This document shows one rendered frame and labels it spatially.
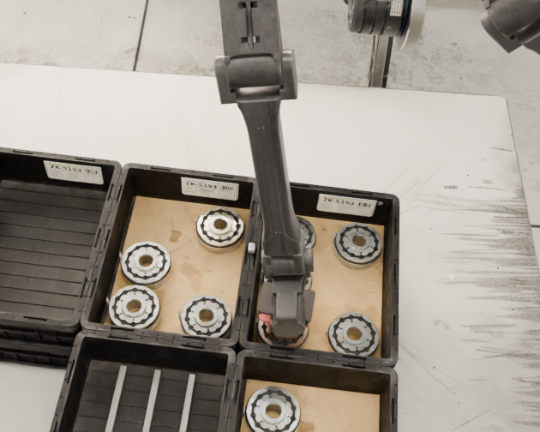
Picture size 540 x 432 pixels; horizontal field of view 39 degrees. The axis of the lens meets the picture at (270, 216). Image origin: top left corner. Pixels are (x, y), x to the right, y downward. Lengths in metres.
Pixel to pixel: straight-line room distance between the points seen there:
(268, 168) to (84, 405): 0.63
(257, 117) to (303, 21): 2.34
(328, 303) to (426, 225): 0.42
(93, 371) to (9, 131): 0.79
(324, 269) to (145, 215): 0.41
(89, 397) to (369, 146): 0.98
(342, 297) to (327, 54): 1.81
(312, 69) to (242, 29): 2.17
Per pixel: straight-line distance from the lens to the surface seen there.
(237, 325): 1.45
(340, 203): 1.66
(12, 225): 1.74
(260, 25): 1.04
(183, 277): 1.62
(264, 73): 1.05
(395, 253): 1.57
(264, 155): 1.13
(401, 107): 2.14
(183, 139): 2.01
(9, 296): 1.65
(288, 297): 1.31
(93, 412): 1.51
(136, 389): 1.52
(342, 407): 1.51
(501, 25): 1.10
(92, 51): 3.28
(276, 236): 1.24
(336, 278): 1.64
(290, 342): 1.52
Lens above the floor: 2.23
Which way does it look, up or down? 55 degrees down
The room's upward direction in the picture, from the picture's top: 6 degrees clockwise
